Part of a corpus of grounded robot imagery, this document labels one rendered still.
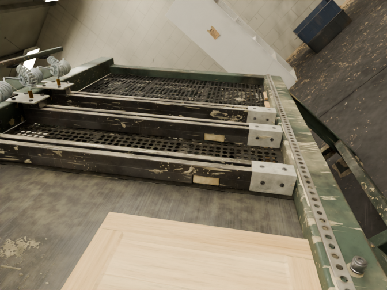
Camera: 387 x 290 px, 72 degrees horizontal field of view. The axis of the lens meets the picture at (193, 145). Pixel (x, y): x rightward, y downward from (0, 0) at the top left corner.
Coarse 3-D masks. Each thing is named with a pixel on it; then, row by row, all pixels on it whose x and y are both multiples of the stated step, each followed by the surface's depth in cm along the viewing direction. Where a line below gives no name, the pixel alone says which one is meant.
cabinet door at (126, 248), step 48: (96, 240) 60; (144, 240) 61; (192, 240) 61; (240, 240) 61; (288, 240) 62; (96, 288) 50; (144, 288) 51; (192, 288) 51; (240, 288) 51; (288, 288) 52
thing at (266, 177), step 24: (0, 144) 87; (24, 144) 86; (48, 144) 88; (72, 144) 87; (96, 144) 88; (72, 168) 87; (96, 168) 85; (120, 168) 84; (144, 168) 82; (168, 168) 81; (192, 168) 80; (216, 168) 78; (240, 168) 78; (264, 168) 78; (288, 168) 79; (264, 192) 80; (288, 192) 78
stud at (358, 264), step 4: (356, 256) 51; (352, 260) 51; (356, 260) 50; (360, 260) 51; (364, 260) 50; (352, 264) 51; (356, 264) 50; (360, 264) 50; (364, 264) 50; (352, 268) 51; (356, 268) 50; (360, 268) 50; (364, 268) 50; (356, 272) 51; (360, 272) 51
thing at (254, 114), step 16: (64, 96) 130; (80, 96) 129; (96, 96) 129; (112, 96) 131; (128, 96) 131; (144, 112) 128; (160, 112) 127; (176, 112) 125; (192, 112) 124; (208, 112) 123; (224, 112) 122; (240, 112) 121; (256, 112) 119; (272, 112) 118
